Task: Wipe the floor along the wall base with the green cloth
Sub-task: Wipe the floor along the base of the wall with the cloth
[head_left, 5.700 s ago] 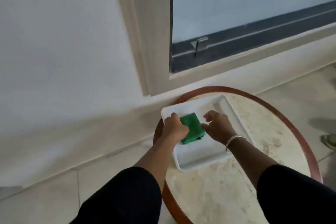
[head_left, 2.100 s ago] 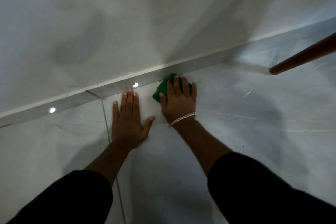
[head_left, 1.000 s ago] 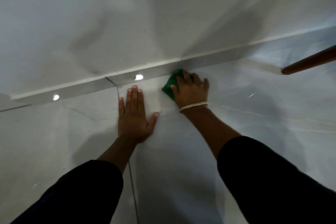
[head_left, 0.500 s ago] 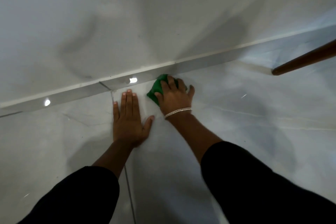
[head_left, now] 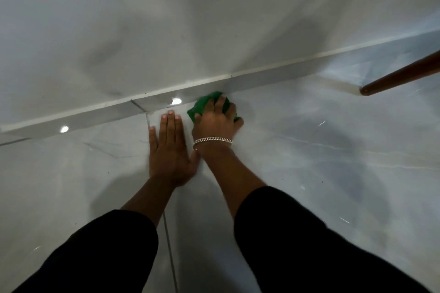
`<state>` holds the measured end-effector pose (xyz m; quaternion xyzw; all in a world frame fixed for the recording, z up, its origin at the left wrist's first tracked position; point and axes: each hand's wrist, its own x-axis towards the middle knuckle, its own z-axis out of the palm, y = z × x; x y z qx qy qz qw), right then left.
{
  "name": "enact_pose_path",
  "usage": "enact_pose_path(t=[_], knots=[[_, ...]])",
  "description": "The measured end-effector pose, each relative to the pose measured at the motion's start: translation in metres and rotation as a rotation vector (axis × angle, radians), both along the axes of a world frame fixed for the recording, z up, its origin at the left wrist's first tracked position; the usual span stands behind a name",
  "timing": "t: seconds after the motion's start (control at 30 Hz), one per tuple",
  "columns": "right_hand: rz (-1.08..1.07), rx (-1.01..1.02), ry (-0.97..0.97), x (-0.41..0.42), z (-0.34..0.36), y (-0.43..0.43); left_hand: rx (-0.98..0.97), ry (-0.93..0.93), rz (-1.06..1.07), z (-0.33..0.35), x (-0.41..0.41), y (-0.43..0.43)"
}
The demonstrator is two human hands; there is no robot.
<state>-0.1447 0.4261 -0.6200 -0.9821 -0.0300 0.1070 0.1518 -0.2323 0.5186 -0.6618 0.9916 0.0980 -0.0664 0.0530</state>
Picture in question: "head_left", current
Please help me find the brown wooden furniture leg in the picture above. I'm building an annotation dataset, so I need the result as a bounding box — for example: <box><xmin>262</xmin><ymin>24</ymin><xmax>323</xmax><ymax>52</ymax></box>
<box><xmin>360</xmin><ymin>50</ymin><xmax>440</xmax><ymax>96</ymax></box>

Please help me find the silver chain bracelet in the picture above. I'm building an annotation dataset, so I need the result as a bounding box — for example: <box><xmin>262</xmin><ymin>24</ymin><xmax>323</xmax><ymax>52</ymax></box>
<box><xmin>193</xmin><ymin>136</ymin><xmax>234</xmax><ymax>150</ymax></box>

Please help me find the green cleaning cloth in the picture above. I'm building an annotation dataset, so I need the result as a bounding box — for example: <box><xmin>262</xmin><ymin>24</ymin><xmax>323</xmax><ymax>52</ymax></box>
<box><xmin>187</xmin><ymin>91</ymin><xmax>241</xmax><ymax>124</ymax></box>

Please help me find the black sleeve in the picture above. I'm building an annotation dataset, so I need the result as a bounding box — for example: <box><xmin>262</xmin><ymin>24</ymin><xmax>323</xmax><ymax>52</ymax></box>
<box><xmin>234</xmin><ymin>186</ymin><xmax>434</xmax><ymax>293</ymax></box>
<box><xmin>10</xmin><ymin>209</ymin><xmax>159</xmax><ymax>293</ymax></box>

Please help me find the white tile baseboard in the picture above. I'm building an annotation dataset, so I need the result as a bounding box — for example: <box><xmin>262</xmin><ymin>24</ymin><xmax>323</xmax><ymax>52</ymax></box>
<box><xmin>0</xmin><ymin>27</ymin><xmax>440</xmax><ymax>146</ymax></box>

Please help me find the person's left hand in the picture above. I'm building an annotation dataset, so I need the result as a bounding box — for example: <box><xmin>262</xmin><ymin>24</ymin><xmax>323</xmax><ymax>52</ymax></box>
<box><xmin>148</xmin><ymin>110</ymin><xmax>201</xmax><ymax>187</ymax></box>

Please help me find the black right sleeve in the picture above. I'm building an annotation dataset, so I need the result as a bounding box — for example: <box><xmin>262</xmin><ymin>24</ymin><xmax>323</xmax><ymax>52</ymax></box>
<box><xmin>234</xmin><ymin>186</ymin><xmax>434</xmax><ymax>293</ymax></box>

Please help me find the black left sleeve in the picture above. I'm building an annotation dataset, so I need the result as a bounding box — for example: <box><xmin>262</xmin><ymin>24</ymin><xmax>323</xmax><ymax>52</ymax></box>
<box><xmin>10</xmin><ymin>209</ymin><xmax>159</xmax><ymax>293</ymax></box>

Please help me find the person's left forearm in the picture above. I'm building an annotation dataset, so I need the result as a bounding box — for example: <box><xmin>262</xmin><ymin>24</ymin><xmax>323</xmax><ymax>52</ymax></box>
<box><xmin>120</xmin><ymin>177</ymin><xmax>179</xmax><ymax>229</ymax></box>

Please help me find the person's right hand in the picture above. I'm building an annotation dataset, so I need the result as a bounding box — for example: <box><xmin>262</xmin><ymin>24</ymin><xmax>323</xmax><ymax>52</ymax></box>
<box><xmin>191</xmin><ymin>95</ymin><xmax>245</xmax><ymax>151</ymax></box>

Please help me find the person's right forearm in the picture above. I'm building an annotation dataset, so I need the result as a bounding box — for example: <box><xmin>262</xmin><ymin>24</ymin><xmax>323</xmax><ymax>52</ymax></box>
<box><xmin>196</xmin><ymin>142</ymin><xmax>268</xmax><ymax>219</ymax></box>

